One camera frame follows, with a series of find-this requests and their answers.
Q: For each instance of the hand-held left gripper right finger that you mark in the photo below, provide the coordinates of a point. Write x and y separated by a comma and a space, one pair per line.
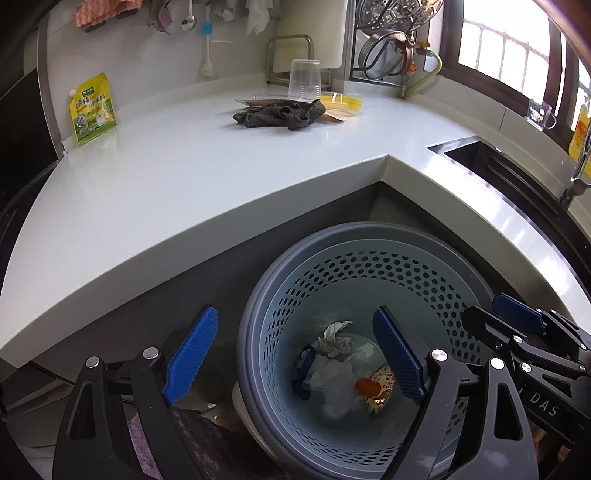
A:
399, 355

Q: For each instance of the perforated steel steamer plate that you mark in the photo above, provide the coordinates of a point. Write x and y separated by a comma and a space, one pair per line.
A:
392, 9

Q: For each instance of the black range hood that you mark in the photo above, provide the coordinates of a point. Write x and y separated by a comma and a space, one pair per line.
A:
23, 120

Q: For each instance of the clear mug with cartoon print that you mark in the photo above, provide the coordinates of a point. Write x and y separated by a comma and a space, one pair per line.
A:
538, 113

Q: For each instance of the small orange round object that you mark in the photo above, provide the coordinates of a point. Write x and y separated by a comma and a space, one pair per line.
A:
362, 386

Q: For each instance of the grey purple rag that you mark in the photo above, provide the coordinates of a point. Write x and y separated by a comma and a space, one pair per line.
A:
159, 18

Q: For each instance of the white plastic bag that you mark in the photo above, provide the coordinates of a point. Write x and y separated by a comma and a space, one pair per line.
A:
334, 383

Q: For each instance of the yellow lid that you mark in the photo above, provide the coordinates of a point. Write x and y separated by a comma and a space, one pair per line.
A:
344, 104

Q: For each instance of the steel faucet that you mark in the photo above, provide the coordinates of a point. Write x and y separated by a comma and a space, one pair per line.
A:
575, 180

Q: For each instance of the white rag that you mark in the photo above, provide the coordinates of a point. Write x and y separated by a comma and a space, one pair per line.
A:
256, 18

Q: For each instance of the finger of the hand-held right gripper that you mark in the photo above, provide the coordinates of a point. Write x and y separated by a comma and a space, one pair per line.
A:
517, 311
485, 325

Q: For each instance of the yellow detergent pouch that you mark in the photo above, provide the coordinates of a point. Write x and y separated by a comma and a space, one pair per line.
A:
94, 110

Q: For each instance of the yellow bottle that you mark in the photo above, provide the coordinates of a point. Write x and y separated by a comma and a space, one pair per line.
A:
579, 134

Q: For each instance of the purple fuzzy clothing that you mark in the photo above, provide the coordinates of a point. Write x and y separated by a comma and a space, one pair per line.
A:
184, 443

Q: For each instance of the dark framed window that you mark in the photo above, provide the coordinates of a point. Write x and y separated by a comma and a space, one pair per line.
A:
508, 41

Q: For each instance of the brass gas valve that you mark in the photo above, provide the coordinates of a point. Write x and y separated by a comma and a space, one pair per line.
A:
408, 67

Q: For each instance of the grey perforated trash bin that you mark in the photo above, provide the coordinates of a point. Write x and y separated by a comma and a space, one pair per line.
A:
346, 277

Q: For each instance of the black kitchen sink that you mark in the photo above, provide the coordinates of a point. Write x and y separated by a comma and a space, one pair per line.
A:
498, 170

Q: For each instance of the blue white bottle brush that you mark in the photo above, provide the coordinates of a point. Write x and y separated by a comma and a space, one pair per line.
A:
207, 64

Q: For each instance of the orange red snack wrapper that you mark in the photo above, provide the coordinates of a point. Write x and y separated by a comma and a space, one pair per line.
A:
383, 387

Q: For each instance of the clear plastic cup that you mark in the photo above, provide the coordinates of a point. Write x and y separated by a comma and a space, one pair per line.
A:
304, 78

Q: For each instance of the white cutting board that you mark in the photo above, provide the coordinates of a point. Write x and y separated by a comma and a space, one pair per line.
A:
318, 27

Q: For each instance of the steel cutting board holder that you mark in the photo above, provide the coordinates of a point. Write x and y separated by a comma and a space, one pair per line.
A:
277, 60

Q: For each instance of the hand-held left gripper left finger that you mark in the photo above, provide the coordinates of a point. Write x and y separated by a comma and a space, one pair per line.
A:
191, 355

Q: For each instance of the dark grey cloth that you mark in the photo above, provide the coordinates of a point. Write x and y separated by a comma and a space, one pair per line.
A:
281, 115

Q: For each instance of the printed paper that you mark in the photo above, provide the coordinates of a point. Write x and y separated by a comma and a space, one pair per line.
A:
334, 339

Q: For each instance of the pink dish cloth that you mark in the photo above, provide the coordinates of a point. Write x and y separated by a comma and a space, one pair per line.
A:
106, 9

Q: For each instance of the steel spoon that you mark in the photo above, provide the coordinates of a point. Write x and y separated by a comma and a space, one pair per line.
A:
188, 23

